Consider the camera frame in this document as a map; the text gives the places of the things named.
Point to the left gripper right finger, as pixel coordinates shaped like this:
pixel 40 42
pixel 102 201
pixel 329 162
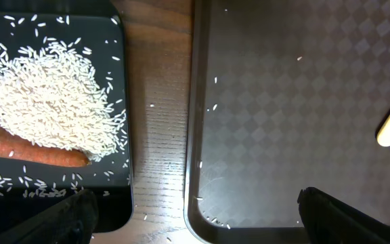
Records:
pixel 329 220

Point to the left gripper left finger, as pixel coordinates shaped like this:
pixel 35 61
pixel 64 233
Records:
pixel 72 220

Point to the orange carrot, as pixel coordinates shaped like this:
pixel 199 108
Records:
pixel 14 147

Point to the white rice pile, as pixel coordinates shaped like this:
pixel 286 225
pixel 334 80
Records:
pixel 52 98

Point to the black tray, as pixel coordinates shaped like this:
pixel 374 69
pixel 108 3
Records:
pixel 27 188

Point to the brown serving tray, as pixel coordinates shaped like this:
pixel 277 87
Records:
pixel 285 95

